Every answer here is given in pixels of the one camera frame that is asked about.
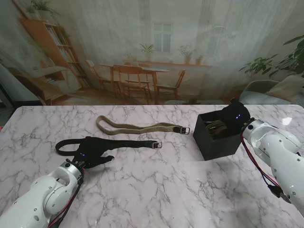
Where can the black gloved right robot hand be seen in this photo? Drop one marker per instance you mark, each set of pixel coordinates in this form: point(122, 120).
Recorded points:
point(235, 118)

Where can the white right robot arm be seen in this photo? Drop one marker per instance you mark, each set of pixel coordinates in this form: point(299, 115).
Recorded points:
point(278, 152)

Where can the printed room scene backdrop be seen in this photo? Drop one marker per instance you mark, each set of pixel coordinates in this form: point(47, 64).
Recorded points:
point(152, 47)

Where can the beige braided belt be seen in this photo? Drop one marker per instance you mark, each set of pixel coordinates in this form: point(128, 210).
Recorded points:
point(215, 128)
point(164, 126)

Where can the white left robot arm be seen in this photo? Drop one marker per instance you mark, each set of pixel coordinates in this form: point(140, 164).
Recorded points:
point(40, 199)

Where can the black square storage box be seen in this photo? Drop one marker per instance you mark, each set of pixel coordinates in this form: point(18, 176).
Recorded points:
point(221, 148)

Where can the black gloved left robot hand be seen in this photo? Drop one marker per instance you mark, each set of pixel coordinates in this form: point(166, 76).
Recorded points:
point(92, 152)

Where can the black woven belt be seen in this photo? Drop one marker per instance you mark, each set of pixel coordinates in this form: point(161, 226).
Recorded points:
point(140, 144)

